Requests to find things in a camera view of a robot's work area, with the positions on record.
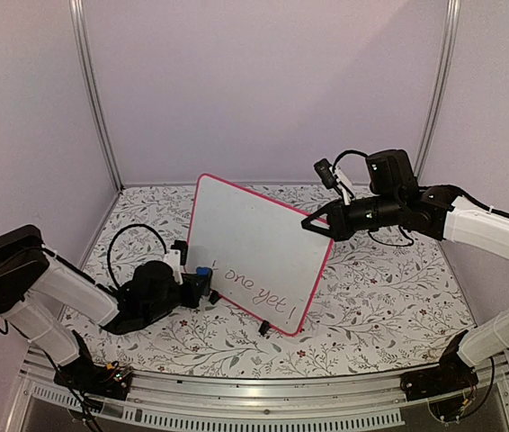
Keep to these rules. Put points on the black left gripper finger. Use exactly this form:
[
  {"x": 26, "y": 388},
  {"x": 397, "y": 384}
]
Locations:
[
  {"x": 201, "y": 291},
  {"x": 202, "y": 280}
]

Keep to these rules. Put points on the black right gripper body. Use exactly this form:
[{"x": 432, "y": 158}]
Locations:
[{"x": 385, "y": 211}]

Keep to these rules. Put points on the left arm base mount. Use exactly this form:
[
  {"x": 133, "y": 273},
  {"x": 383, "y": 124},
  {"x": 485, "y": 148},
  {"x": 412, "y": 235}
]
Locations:
[{"x": 83, "y": 375}]

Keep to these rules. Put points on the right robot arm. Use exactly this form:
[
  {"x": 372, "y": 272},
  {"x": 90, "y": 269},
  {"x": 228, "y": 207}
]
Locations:
[{"x": 483, "y": 228}]

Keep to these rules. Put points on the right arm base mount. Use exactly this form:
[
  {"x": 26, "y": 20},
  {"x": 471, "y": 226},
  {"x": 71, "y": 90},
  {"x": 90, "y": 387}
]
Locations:
[{"x": 454, "y": 390}]

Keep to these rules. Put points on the aluminium frame post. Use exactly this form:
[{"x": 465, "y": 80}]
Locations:
[
  {"x": 77, "y": 14},
  {"x": 447, "y": 47}
]

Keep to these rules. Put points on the black stand foot left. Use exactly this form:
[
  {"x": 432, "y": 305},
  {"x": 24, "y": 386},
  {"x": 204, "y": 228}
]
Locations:
[{"x": 214, "y": 297}]

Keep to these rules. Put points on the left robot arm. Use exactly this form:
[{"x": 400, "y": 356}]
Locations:
[{"x": 30, "y": 273}]

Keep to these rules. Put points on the front aluminium rail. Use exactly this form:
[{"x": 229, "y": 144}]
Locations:
[{"x": 364, "y": 402}]

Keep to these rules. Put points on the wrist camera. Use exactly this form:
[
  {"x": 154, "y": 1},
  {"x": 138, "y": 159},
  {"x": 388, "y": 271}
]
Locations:
[
  {"x": 332, "y": 177},
  {"x": 176, "y": 257}
]

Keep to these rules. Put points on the floral table mat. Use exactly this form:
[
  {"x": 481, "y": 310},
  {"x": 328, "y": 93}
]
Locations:
[{"x": 380, "y": 306}]

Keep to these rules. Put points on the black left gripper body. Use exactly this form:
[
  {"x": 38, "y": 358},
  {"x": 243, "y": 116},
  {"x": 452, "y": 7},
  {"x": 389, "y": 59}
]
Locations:
[{"x": 161, "y": 310}]

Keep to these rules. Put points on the right aluminium frame post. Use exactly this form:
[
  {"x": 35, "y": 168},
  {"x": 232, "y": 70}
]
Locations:
[{"x": 447, "y": 47}]

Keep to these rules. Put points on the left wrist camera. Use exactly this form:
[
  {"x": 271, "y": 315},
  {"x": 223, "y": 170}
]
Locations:
[{"x": 176, "y": 257}]

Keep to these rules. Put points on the left aluminium frame post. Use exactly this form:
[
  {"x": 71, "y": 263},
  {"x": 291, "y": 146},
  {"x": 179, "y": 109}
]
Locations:
[{"x": 77, "y": 14}]

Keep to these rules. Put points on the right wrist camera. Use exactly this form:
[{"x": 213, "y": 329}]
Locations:
[{"x": 332, "y": 177}]

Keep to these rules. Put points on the blue whiteboard eraser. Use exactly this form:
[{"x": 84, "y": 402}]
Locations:
[{"x": 205, "y": 273}]

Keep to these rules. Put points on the pink framed whiteboard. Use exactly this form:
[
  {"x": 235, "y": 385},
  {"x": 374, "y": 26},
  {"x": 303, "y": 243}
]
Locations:
[{"x": 263, "y": 261}]

